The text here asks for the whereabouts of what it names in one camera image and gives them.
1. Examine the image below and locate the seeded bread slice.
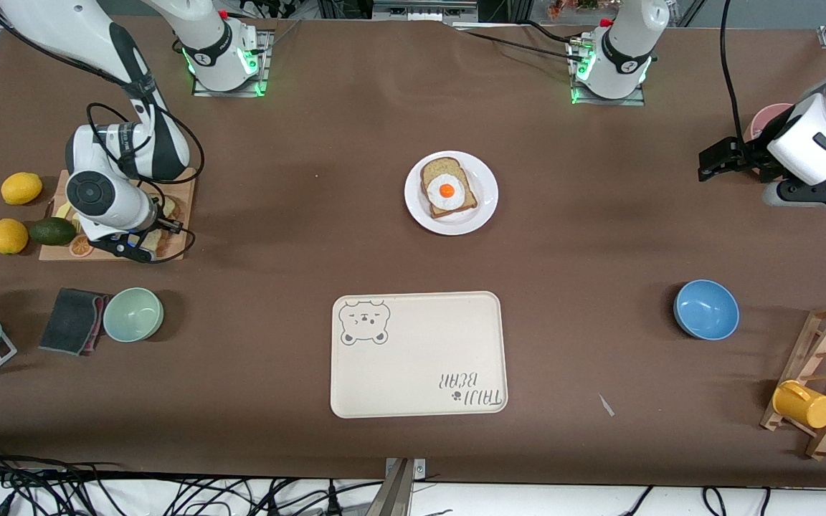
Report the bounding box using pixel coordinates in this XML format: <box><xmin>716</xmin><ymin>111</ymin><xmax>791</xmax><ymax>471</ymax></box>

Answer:
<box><xmin>137</xmin><ymin>192</ymin><xmax>185</xmax><ymax>256</ymax></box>

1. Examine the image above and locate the white round plate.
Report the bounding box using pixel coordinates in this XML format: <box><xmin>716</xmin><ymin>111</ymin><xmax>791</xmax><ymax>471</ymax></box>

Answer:
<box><xmin>404</xmin><ymin>150</ymin><xmax>499</xmax><ymax>236</ymax></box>

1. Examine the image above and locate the fried egg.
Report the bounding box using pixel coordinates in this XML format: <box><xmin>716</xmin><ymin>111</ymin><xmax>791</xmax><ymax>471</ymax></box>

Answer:
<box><xmin>427</xmin><ymin>173</ymin><xmax>466</xmax><ymax>211</ymax></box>

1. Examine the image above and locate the pink bowl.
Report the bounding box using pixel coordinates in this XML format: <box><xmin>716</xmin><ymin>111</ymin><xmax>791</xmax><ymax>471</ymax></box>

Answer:
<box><xmin>743</xmin><ymin>103</ymin><xmax>795</xmax><ymax>144</ymax></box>

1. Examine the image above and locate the wooden cutting board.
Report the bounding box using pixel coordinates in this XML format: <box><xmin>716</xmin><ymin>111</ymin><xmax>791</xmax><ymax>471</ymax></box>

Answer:
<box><xmin>39</xmin><ymin>168</ymin><xmax>197</xmax><ymax>262</ymax></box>

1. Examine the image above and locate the mint green bowl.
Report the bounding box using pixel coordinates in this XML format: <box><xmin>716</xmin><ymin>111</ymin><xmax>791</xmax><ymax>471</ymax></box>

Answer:
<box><xmin>103</xmin><ymin>287</ymin><xmax>164</xmax><ymax>343</ymax></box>

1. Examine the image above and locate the green avocado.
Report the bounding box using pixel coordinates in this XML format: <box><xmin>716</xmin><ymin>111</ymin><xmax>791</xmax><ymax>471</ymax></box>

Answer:
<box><xmin>29</xmin><ymin>217</ymin><xmax>77</xmax><ymax>247</ymax></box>

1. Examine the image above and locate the grey folded cloth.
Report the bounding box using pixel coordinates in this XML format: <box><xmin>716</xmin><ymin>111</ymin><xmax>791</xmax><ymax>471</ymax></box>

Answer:
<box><xmin>39</xmin><ymin>288</ymin><xmax>109</xmax><ymax>356</ymax></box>

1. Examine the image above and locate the blue bowl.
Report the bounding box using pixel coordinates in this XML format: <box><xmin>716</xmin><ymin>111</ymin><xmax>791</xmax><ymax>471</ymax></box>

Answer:
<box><xmin>673</xmin><ymin>279</ymin><xmax>740</xmax><ymax>340</ymax></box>

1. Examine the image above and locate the yellow lemon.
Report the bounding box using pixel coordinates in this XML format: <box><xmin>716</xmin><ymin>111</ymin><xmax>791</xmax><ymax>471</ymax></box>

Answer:
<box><xmin>0</xmin><ymin>219</ymin><xmax>29</xmax><ymax>255</ymax></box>
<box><xmin>1</xmin><ymin>173</ymin><xmax>43</xmax><ymax>206</ymax></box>

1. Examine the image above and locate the wooden peg rack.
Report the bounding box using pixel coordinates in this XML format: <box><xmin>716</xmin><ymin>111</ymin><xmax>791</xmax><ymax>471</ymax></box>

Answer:
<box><xmin>759</xmin><ymin>302</ymin><xmax>826</xmax><ymax>460</ymax></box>

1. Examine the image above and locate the colourful background clutter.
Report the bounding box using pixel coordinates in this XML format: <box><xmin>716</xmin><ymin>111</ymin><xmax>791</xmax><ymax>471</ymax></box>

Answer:
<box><xmin>546</xmin><ymin>0</ymin><xmax>609</xmax><ymax>19</ymax></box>

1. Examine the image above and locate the yellow mug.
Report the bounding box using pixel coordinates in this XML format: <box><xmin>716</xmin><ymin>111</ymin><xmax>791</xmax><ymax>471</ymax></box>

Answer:
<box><xmin>772</xmin><ymin>380</ymin><xmax>826</xmax><ymax>429</ymax></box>

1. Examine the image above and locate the cream bear print tray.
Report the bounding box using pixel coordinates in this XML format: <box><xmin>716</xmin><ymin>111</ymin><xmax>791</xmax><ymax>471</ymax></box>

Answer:
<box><xmin>331</xmin><ymin>291</ymin><xmax>508</xmax><ymax>419</ymax></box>

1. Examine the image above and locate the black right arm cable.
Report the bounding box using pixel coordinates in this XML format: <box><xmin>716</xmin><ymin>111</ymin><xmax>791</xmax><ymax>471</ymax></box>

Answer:
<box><xmin>86</xmin><ymin>102</ymin><xmax>205</xmax><ymax>264</ymax></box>

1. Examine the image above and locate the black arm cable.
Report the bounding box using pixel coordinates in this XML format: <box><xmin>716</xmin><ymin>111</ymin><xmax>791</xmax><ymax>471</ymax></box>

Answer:
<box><xmin>86</xmin><ymin>102</ymin><xmax>205</xmax><ymax>264</ymax></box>
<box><xmin>719</xmin><ymin>0</ymin><xmax>752</xmax><ymax>144</ymax></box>

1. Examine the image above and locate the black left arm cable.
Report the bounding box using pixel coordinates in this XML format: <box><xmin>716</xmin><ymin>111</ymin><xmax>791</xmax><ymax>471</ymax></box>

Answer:
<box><xmin>719</xmin><ymin>0</ymin><xmax>752</xmax><ymax>144</ymax></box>

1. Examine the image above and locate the black table cable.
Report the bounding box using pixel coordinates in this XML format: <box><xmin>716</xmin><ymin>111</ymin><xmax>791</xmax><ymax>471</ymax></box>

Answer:
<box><xmin>521</xmin><ymin>20</ymin><xmax>589</xmax><ymax>45</ymax></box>
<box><xmin>449</xmin><ymin>23</ymin><xmax>586</xmax><ymax>62</ymax></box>

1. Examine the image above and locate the black cable tangle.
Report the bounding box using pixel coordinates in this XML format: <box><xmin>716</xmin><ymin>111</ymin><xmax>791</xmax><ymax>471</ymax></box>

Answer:
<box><xmin>0</xmin><ymin>448</ymin><xmax>385</xmax><ymax>516</ymax></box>

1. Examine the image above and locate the aluminium frame bar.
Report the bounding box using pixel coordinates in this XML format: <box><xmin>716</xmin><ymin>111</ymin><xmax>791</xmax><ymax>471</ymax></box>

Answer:
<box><xmin>372</xmin><ymin>0</ymin><xmax>480</xmax><ymax>24</ymax></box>

